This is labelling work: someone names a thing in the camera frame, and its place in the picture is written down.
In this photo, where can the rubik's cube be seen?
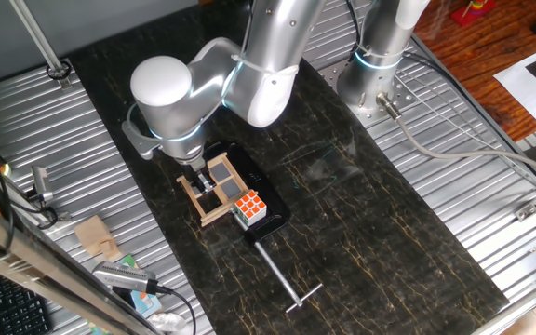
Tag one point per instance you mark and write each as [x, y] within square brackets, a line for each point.
[249, 205]

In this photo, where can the wooden sliding window model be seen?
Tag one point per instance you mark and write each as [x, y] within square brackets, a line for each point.
[231, 188]

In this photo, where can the black marble pattern mat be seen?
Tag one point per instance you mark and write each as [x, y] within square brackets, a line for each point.
[342, 242]

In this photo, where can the white marker paper sheet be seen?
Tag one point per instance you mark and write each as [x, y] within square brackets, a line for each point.
[519, 88]

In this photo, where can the small cardboard piece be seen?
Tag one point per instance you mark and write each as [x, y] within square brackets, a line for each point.
[92, 235]

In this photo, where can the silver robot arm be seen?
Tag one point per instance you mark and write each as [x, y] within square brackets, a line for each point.
[161, 88]

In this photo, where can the silver camera pole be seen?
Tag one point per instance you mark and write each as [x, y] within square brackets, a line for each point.
[35, 33]

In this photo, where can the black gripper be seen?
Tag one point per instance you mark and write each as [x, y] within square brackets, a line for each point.
[197, 176]

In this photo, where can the colourful picture puzzle board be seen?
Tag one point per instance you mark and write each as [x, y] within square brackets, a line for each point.
[147, 302]

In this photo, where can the silver robot mounting plate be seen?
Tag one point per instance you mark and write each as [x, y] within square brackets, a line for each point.
[405, 95]

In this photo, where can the black keyboard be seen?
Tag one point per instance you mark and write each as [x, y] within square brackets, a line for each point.
[12, 309]

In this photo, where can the white crumpled plastic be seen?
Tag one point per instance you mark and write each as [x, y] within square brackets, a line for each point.
[168, 322]

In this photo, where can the silver depth camera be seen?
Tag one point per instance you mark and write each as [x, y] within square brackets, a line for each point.
[41, 181]
[121, 277]

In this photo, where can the black C-clamp with silver screw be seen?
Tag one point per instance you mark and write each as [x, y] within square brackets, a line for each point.
[268, 195]

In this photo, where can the aluminium frame beam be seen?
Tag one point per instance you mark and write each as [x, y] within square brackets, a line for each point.
[17, 256]

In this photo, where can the black camera ball mount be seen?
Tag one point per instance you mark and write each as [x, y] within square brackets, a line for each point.
[40, 197]

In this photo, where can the brown wooden table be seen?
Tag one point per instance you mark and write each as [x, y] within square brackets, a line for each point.
[482, 51]

